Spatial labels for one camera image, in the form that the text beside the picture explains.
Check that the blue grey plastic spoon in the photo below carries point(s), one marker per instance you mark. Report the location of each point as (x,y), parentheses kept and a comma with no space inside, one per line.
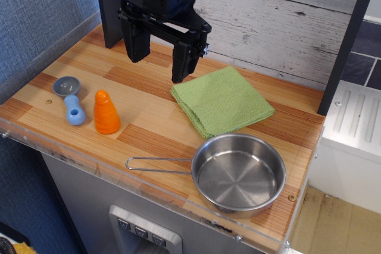
(68,87)

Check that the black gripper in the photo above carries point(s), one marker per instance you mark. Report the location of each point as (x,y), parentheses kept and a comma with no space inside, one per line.
(174,21)

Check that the orange plastic carrot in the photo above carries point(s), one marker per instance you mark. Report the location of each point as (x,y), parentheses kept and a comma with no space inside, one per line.
(107,120)

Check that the stainless steel pan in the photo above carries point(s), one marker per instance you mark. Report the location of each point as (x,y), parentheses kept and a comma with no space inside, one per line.
(238,174)

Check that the green cloth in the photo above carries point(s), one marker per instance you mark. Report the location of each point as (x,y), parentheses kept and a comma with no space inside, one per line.
(221,102)

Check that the white toy sink unit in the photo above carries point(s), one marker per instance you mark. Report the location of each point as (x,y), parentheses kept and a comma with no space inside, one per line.
(347,158)

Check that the yellow object bottom left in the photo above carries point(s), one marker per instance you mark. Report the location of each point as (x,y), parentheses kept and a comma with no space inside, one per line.
(19,248)

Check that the silver toy dispenser panel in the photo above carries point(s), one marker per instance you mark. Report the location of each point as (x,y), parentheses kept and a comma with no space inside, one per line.
(135,234)

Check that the clear acrylic edge guard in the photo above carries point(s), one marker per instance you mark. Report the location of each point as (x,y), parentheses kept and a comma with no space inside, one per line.
(153,162)

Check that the dark right frame post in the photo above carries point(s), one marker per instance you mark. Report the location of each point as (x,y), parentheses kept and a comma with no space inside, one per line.
(352,30)

